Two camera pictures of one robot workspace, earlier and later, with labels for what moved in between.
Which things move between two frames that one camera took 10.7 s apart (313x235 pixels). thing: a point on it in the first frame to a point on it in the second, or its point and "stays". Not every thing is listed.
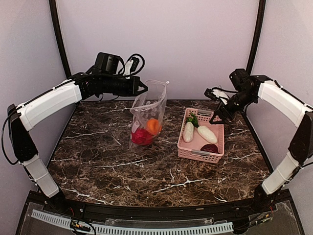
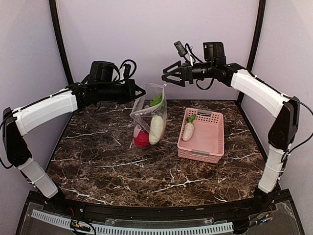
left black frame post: [55, 19] stays
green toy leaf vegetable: [193, 119] to [156, 100]
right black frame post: [259, 25] stays
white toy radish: [207, 134] to [156, 129]
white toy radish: [188, 132] stays
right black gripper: [221, 111] to [187, 75]
